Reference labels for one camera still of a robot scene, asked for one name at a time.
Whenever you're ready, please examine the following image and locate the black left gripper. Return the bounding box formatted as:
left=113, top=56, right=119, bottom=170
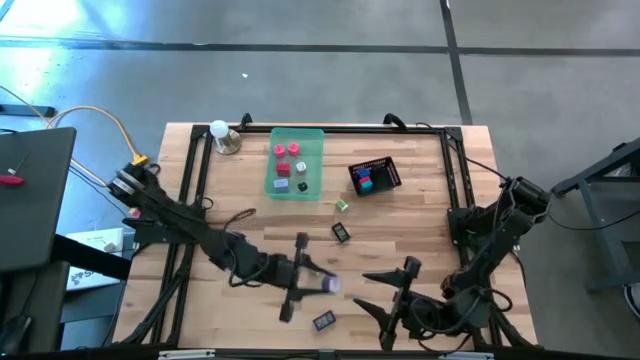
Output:
left=259, top=232, right=331, bottom=323

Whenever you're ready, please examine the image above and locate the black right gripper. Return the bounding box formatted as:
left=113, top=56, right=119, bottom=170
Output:
left=352, top=255, right=451, bottom=351

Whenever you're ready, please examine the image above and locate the dark violet display module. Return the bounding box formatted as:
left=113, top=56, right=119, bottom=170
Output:
left=312, top=310, right=337, bottom=332

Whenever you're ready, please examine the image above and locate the black display meter module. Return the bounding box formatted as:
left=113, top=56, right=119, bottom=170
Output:
left=330, top=221, right=352, bottom=245

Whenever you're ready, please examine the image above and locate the black mesh basket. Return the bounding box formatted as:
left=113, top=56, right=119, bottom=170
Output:
left=348, top=156, right=403, bottom=197

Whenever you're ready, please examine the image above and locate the green translucent plastic tray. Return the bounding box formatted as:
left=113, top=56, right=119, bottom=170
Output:
left=264, top=127, right=325, bottom=202

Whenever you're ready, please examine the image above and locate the white light bulb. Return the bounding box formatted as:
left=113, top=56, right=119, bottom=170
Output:
left=209, top=119, right=243, bottom=156

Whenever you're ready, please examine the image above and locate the white cardboard box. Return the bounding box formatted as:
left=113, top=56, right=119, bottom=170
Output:
left=64, top=227, right=126, bottom=292

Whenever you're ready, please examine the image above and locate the black metal cart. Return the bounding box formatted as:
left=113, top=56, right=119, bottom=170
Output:
left=549, top=137, right=640, bottom=296

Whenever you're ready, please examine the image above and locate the person's shoe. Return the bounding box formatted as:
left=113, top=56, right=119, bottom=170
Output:
left=623, top=282, right=640, bottom=321

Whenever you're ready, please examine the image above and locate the black low furniture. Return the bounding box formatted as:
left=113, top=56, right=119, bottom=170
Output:
left=0, top=234, right=131, bottom=360

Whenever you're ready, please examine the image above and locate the black desk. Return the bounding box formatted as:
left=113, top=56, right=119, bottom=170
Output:
left=0, top=127, right=77, bottom=274

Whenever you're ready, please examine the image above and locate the black flat floor bar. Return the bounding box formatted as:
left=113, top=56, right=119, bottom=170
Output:
left=0, top=103, right=56, bottom=119

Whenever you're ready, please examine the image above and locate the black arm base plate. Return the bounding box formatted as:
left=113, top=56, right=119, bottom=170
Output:
left=447, top=207, right=521, bottom=249
left=122, top=203, right=206, bottom=246

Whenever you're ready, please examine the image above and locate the grey metal bracket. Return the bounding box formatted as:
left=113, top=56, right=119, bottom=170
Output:
left=437, top=351, right=495, bottom=360
left=158, top=349, right=216, bottom=360

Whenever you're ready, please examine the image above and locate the black metal table frame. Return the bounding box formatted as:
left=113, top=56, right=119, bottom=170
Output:
left=112, top=123, right=539, bottom=351

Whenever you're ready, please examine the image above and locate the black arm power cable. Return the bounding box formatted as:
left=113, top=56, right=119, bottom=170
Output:
left=414, top=121, right=511, bottom=181

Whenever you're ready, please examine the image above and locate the black floor cable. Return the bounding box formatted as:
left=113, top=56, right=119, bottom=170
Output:
left=547, top=207, right=640, bottom=232

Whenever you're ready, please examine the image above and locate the yellow cable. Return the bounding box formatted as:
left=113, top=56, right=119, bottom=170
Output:
left=0, top=84, right=150, bottom=169

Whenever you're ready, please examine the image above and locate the red handled screwdriver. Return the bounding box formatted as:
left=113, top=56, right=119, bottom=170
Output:
left=0, top=148, right=32, bottom=187

